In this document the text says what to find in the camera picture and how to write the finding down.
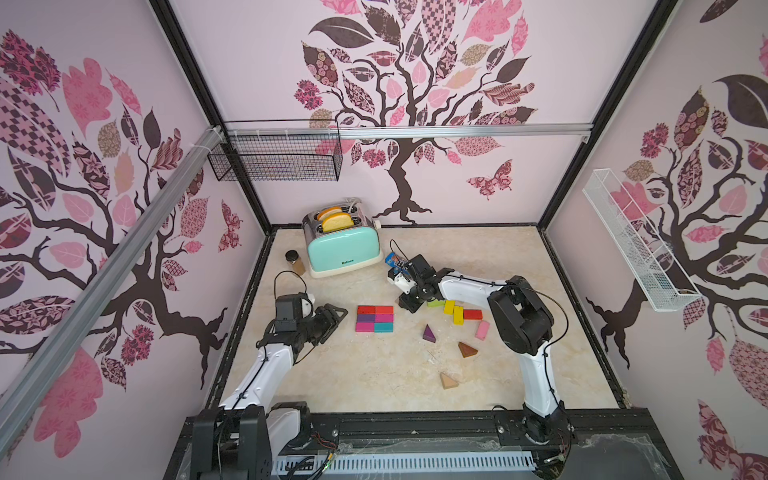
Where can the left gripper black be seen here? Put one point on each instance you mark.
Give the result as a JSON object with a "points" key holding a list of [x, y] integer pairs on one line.
{"points": [[329, 321]]}

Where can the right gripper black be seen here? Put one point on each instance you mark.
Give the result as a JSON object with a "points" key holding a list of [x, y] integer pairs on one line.
{"points": [[417, 294]]}

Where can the magenta rectangular block front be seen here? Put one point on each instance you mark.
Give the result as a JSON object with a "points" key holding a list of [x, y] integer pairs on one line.
{"points": [[365, 327]]}

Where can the teal rectangular block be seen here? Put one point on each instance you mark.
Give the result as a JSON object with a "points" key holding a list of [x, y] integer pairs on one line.
{"points": [[384, 327]]}

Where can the purple triangular wooden block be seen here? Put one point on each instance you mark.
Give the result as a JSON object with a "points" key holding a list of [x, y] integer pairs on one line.
{"points": [[428, 335]]}

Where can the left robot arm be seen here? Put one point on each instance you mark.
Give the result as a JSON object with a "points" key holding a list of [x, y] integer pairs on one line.
{"points": [[258, 384]]}

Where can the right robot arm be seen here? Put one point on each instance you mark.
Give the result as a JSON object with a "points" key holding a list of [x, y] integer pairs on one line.
{"points": [[524, 324]]}

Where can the blue candy packet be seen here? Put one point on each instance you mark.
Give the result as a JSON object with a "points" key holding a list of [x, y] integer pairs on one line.
{"points": [[393, 261]]}

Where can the yellow block upper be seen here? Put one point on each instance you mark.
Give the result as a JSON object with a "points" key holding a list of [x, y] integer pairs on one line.
{"points": [[449, 307]]}

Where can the yellow block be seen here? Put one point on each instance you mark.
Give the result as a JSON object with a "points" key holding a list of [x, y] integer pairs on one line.
{"points": [[449, 307], [458, 315]]}

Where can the yellow block lower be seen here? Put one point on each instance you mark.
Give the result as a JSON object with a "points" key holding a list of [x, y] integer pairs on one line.
{"points": [[458, 315]]}

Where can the red block right group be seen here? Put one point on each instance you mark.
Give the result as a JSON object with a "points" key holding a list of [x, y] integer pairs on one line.
{"points": [[472, 314]]}

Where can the small brown spice jar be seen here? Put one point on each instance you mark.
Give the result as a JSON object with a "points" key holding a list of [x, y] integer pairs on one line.
{"points": [[295, 261]]}

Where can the dark brown triangular block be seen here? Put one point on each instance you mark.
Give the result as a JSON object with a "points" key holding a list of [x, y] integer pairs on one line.
{"points": [[467, 350]]}

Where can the light pink block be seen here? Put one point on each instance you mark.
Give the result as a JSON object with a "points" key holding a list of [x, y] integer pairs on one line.
{"points": [[482, 330]]}

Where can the mint green toy toaster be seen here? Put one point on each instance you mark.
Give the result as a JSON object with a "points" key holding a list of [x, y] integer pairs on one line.
{"points": [[343, 251]]}

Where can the light brown triangular block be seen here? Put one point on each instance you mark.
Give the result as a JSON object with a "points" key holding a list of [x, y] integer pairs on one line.
{"points": [[447, 381]]}

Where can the yellow toast slice front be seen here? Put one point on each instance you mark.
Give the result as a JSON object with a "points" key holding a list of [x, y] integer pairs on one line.
{"points": [[337, 221]]}

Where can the orange toast slice back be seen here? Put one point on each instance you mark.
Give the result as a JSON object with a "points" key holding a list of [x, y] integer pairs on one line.
{"points": [[321, 216]]}

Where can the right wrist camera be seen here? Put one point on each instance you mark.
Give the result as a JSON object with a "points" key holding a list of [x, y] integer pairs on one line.
{"points": [[400, 276]]}

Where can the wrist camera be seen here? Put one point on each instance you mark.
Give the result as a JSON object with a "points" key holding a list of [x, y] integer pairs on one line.
{"points": [[400, 276], [291, 309]]}

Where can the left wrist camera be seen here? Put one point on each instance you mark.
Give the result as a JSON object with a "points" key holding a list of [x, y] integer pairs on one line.
{"points": [[291, 309]]}

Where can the white slotted cable duct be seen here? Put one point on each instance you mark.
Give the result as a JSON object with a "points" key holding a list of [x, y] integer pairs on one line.
{"points": [[367, 465]]}

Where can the black wire wall basket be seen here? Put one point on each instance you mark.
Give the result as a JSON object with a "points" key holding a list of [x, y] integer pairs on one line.
{"points": [[279, 150]]}

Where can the back wall aluminium rail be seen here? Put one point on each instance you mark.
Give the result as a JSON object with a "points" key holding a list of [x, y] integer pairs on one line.
{"points": [[359, 133]]}

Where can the wall aluminium rail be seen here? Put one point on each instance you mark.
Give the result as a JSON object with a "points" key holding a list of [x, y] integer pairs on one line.
{"points": [[359, 133], [26, 392]]}

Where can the left wall aluminium rail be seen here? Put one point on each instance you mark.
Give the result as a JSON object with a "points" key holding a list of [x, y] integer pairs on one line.
{"points": [[26, 392]]}

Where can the white wire wall shelf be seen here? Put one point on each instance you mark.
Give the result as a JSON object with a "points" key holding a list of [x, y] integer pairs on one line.
{"points": [[624, 209]]}

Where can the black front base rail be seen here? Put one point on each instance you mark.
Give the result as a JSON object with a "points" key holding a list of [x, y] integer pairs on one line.
{"points": [[511, 428]]}

